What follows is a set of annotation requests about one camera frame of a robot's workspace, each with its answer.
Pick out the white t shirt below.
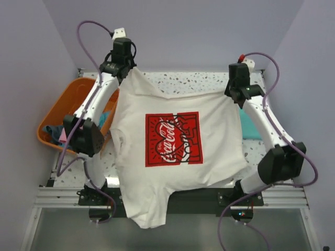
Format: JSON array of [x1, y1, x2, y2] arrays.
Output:
[[110, 68, 247, 229]]

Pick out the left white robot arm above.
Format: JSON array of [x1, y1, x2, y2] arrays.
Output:
[[59, 37, 136, 205]]

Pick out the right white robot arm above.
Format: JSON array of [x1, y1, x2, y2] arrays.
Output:
[[225, 63, 306, 206]]

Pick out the folded teal t shirt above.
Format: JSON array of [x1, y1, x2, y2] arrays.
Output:
[[239, 109, 262, 140]]

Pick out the teal t shirt in basket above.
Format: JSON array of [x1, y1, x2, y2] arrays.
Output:
[[98, 111, 110, 129]]

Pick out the orange plastic basket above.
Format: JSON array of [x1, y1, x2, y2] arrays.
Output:
[[37, 77, 119, 152]]

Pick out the pink t shirt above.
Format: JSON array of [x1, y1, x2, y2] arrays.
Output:
[[59, 128, 67, 143]]

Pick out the dark grey t shirt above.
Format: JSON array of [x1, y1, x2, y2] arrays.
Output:
[[42, 125, 63, 145]]

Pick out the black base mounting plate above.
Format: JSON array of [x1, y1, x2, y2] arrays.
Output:
[[76, 185, 264, 222]]

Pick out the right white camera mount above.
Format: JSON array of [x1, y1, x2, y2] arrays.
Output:
[[238, 54, 255, 73]]

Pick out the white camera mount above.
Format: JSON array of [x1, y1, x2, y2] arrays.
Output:
[[112, 28, 127, 40], [238, 54, 255, 73]]

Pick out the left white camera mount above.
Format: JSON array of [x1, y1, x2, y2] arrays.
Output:
[[112, 28, 127, 40]]

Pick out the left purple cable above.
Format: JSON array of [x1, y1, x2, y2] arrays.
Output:
[[56, 20, 117, 224]]

